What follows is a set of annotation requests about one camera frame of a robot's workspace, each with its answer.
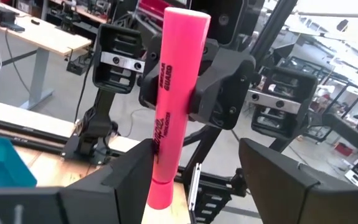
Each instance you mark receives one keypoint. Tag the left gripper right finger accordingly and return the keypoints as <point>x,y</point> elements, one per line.
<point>278,186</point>

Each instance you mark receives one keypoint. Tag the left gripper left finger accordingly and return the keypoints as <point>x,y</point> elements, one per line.
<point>119,193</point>

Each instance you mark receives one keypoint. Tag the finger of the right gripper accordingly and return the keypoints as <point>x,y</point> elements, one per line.
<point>150,87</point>
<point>222,90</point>

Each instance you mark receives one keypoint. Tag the fat pink-red Sharpie highlighter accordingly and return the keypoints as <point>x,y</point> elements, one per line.
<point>178,77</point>

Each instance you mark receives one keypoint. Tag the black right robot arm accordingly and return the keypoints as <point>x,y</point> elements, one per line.
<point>99,127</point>

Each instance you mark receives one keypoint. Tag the black power brick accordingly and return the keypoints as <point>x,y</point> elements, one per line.
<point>77,65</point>

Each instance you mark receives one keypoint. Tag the red box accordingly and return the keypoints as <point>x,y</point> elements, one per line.
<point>149,7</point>

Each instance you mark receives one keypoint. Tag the wooden desk with grey leg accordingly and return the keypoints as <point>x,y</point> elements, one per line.
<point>51,39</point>

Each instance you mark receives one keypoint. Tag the small red bin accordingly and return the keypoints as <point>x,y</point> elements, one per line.
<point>343,149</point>

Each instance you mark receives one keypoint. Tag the dark background table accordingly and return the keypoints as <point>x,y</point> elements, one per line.
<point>346,130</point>

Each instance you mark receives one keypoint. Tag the blue plastic bin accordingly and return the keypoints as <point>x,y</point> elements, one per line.
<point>1,165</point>

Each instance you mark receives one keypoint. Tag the black electronics box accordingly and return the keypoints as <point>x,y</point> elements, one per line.
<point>2,15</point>

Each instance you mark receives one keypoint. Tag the small black hanging device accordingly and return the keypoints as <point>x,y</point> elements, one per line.
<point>342,25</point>

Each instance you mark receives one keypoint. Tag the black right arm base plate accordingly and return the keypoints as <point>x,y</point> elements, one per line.
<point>73,152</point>

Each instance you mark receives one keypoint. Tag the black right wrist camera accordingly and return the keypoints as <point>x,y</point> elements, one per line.
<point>225,21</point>

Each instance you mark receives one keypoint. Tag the silver metal bracket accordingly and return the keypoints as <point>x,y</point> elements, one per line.
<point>195,186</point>

